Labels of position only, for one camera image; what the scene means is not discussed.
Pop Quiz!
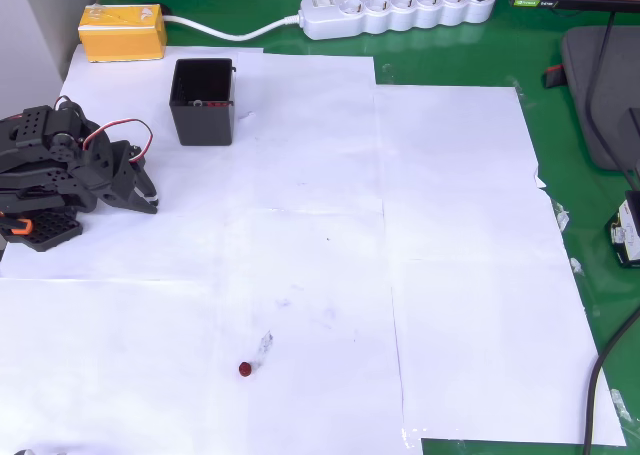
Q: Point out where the black square box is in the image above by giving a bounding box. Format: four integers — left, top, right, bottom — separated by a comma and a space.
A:
168, 58, 237, 147

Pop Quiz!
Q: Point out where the yellow cardboard box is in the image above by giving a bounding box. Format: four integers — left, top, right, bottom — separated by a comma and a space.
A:
78, 3, 169, 65

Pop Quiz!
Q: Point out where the black and white electronic module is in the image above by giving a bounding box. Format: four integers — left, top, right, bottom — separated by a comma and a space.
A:
606, 189, 640, 270

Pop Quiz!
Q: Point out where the orange black table clamp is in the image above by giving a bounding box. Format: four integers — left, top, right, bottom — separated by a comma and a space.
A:
0, 216, 34, 236

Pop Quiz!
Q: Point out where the white power strip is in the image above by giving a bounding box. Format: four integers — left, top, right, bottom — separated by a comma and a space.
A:
298, 0, 497, 41

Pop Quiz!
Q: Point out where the red black pull tab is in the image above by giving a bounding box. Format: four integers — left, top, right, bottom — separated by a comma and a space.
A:
543, 63, 569, 90

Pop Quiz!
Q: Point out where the grey laptop sleeve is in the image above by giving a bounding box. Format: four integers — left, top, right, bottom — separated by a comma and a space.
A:
559, 24, 640, 174

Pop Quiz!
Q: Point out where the red white servo cable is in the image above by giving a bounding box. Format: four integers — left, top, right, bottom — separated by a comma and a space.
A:
81, 118, 154, 165

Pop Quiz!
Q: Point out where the white power cable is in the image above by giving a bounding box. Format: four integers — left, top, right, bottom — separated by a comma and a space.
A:
162, 13, 304, 42

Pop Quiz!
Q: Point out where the thin black cable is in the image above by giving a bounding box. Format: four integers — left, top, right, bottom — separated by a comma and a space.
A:
584, 9, 640, 192

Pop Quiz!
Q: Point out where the thick black cable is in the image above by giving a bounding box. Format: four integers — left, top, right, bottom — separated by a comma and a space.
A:
582, 307, 640, 455

